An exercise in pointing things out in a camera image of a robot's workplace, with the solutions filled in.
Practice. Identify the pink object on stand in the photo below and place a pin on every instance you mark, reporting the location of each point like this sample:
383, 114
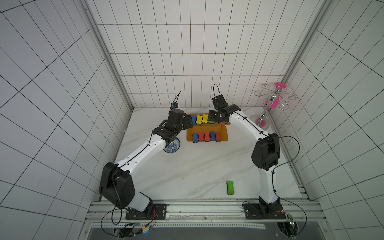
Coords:
273, 99

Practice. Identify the red eraser lower middle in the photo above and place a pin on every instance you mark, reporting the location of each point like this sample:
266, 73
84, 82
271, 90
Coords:
207, 137

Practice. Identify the yellow eraser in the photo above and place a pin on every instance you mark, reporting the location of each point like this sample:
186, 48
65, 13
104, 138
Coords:
205, 119
199, 120

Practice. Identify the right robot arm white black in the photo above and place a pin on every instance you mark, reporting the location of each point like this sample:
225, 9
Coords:
265, 155

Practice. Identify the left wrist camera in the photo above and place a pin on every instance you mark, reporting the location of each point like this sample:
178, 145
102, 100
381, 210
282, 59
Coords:
174, 105

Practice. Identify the orange two-tier shelf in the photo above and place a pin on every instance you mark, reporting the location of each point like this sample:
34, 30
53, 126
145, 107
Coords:
216, 127

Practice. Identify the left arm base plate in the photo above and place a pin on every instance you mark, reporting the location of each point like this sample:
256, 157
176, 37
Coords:
152, 212

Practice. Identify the blue eraser lower left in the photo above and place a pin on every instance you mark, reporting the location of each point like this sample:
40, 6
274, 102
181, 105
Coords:
195, 138

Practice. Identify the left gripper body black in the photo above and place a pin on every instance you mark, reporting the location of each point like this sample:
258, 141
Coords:
186, 124

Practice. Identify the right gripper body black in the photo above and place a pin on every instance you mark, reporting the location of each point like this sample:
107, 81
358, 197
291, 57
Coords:
216, 115

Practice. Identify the red eraser lower right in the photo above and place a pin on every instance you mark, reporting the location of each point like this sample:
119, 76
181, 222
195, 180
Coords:
218, 136

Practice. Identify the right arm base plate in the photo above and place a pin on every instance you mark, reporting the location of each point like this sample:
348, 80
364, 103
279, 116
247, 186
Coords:
263, 212

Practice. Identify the blue patterned bowl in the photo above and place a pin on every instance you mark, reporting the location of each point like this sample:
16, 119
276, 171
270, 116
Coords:
173, 147

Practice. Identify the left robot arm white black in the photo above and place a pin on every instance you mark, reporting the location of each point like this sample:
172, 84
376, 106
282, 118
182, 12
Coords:
117, 181

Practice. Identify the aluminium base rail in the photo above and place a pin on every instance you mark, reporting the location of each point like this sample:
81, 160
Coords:
205, 214

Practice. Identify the blue eraser top shelf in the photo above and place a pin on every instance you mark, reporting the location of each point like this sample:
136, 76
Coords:
194, 119

